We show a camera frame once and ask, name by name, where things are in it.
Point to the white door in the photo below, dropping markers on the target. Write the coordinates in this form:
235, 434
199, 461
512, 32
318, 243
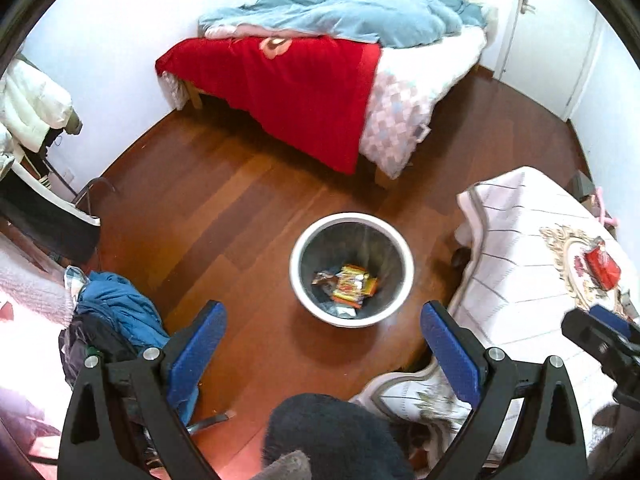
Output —
548, 50

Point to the red snack packet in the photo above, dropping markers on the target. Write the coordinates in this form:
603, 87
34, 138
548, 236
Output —
603, 267

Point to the pink checkered bed sheet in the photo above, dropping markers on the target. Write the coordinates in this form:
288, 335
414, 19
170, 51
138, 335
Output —
408, 83

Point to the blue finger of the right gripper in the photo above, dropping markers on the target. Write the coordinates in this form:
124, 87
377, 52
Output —
610, 319
617, 355

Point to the black trash bin liner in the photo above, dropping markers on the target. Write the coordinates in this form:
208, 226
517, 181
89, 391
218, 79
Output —
350, 244

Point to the yellow snack wrapper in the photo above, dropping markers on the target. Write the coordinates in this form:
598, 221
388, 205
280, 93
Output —
353, 286

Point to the blue clothes pile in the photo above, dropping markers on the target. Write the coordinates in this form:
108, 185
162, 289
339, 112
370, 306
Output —
112, 318

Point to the white jacket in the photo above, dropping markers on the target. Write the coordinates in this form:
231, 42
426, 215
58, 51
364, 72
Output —
32, 107

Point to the black fuzzy trouser leg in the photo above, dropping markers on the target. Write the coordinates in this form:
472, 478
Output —
341, 440

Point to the teal duvet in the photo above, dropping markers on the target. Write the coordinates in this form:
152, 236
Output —
398, 24

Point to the white patterned tablecloth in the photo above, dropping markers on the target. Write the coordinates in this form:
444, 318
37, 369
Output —
527, 269

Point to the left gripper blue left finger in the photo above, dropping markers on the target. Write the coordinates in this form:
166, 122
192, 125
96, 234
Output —
124, 415

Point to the white round trash bin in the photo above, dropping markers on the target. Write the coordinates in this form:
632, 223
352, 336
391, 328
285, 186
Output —
352, 269

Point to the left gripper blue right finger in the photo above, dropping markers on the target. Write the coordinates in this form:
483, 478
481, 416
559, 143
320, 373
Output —
524, 421

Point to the red blanket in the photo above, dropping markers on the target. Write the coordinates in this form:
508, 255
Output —
310, 93

